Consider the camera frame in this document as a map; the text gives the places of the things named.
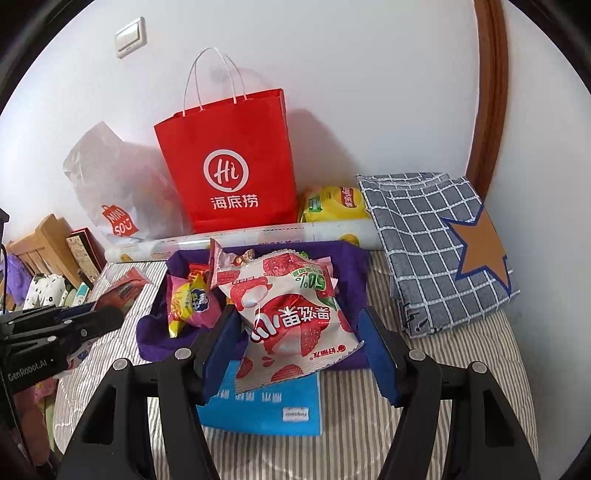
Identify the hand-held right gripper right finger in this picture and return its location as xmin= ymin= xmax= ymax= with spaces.
xmin=355 ymin=305 xmax=541 ymax=480

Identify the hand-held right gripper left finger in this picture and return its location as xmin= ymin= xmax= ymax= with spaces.
xmin=55 ymin=305 xmax=241 ymax=480

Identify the slim red snack packet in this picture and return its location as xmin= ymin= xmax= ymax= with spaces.
xmin=209 ymin=237 xmax=236 ymax=289

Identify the purple cloth covered tray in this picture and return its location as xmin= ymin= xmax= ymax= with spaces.
xmin=136 ymin=240 xmax=372 ymax=372

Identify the pink yellow snack packet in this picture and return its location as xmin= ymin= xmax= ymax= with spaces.
xmin=166 ymin=272 xmax=225 ymax=339

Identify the red paper bag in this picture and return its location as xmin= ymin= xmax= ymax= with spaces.
xmin=154 ymin=46 xmax=298 ymax=234

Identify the person's left hand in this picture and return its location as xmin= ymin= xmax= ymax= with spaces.
xmin=21 ymin=383 xmax=54 ymax=462

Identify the strawberry print snack packet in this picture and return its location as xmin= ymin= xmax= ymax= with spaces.
xmin=218 ymin=250 xmax=365 ymax=393

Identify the purple fabric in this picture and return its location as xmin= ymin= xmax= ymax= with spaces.
xmin=0 ymin=254 xmax=33 ymax=308

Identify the blue tissue box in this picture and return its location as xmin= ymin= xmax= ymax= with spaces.
xmin=196 ymin=360 xmax=322 ymax=437

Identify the wooden slatted furniture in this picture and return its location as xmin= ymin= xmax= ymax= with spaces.
xmin=7 ymin=213 xmax=86 ymax=287

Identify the striped quilted cover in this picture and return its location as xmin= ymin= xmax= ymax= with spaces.
xmin=53 ymin=251 xmax=539 ymax=480

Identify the yellow tea packet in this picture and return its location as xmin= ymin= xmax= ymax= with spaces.
xmin=298 ymin=185 xmax=370 ymax=224

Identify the white floral cloth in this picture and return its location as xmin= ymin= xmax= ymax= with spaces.
xmin=22 ymin=273 xmax=68 ymax=310

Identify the patterned film roll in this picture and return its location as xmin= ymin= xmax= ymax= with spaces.
xmin=105 ymin=219 xmax=386 ymax=265

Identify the grey checked cloth with star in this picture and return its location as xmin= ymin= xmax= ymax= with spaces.
xmin=356 ymin=172 xmax=522 ymax=339

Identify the white plastic shopping bag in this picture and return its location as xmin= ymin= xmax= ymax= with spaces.
xmin=63 ymin=121 xmax=192 ymax=250

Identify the white light switch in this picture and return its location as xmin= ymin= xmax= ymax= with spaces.
xmin=115 ymin=17 xmax=147 ymax=59

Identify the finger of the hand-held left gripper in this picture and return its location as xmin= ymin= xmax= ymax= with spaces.
xmin=0 ymin=305 xmax=125 ymax=356
xmin=0 ymin=302 xmax=100 ymax=333

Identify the brown wooden door frame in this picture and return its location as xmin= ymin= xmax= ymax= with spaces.
xmin=464 ymin=0 xmax=509 ymax=199

